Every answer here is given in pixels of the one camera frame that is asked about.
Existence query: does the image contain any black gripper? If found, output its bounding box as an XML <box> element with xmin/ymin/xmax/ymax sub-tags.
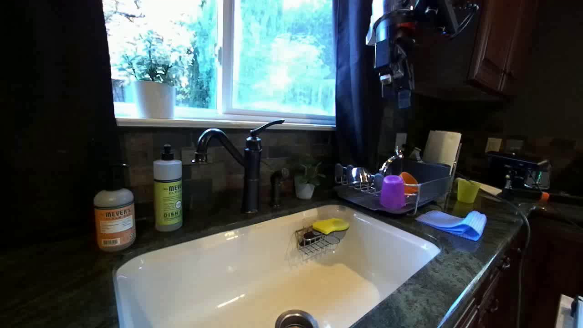
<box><xmin>373</xmin><ymin>37</ymin><xmax>406</xmax><ymax>85</ymax></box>

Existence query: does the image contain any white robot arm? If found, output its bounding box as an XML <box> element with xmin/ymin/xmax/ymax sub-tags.
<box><xmin>364</xmin><ymin>0</ymin><xmax>481</xmax><ymax>85</ymax></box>

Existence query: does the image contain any steel dish rack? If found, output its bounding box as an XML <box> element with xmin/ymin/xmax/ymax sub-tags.
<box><xmin>333</xmin><ymin>161</ymin><xmax>452</xmax><ymax>214</ymax></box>

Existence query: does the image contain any small potted counter plant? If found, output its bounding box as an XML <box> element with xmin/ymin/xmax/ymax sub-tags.
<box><xmin>291</xmin><ymin>161</ymin><xmax>324</xmax><ymax>200</ymax></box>

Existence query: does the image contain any blue striped dish cloth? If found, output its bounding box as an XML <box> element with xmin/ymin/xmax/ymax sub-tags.
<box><xmin>417</xmin><ymin>209</ymin><xmax>486</xmax><ymax>240</ymax></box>

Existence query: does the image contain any dark blue curtain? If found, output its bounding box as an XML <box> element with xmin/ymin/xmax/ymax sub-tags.
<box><xmin>333</xmin><ymin>0</ymin><xmax>381</xmax><ymax>165</ymax></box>

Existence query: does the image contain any paper towel roll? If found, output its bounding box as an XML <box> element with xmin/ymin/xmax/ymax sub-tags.
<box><xmin>423</xmin><ymin>129</ymin><xmax>461</xmax><ymax>172</ymax></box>

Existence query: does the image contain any dark wood upper cabinet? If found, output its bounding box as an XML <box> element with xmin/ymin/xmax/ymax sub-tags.
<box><xmin>414</xmin><ymin>0</ymin><xmax>539</xmax><ymax>99</ymax></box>

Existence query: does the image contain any orange plastic cup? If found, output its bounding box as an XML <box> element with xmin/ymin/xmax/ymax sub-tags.
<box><xmin>399</xmin><ymin>170</ymin><xmax>419</xmax><ymax>192</ymax></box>

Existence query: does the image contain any purple plastic cup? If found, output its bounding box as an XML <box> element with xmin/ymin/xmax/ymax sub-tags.
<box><xmin>379</xmin><ymin>174</ymin><xmax>406</xmax><ymax>211</ymax></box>

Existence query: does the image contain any green plastic cup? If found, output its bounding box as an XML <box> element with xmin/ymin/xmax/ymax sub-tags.
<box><xmin>455</xmin><ymin>176</ymin><xmax>479</xmax><ymax>203</ymax></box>

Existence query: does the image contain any black toaster appliance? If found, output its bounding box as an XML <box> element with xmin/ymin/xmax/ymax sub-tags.
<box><xmin>486</xmin><ymin>150</ymin><xmax>552</xmax><ymax>191</ymax></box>

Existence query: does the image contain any dark bronze kitchen faucet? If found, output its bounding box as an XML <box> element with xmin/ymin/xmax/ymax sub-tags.
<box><xmin>195</xmin><ymin>119</ymin><xmax>279</xmax><ymax>212</ymax></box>

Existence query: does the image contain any yellow sponge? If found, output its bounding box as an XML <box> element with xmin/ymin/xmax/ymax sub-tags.
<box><xmin>312</xmin><ymin>218</ymin><xmax>350</xmax><ymax>234</ymax></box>

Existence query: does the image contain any white ceramic kitchen sink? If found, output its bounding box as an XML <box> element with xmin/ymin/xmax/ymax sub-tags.
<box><xmin>113</xmin><ymin>203</ymin><xmax>439</xmax><ymax>328</ymax></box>

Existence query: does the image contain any white pot window plant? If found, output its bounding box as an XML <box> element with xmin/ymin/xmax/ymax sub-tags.
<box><xmin>118</xmin><ymin>30</ymin><xmax>179</xmax><ymax>119</ymax></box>

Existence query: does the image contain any green label soap bottle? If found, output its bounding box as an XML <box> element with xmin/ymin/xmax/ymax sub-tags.
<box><xmin>153</xmin><ymin>143</ymin><xmax>182</xmax><ymax>231</ymax></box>

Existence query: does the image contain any sink drain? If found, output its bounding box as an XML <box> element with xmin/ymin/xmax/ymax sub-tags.
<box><xmin>275</xmin><ymin>309</ymin><xmax>319</xmax><ymax>328</ymax></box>

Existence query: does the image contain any orange label soap bottle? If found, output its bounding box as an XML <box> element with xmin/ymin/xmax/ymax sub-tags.
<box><xmin>93</xmin><ymin>165</ymin><xmax>137</xmax><ymax>251</ymax></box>

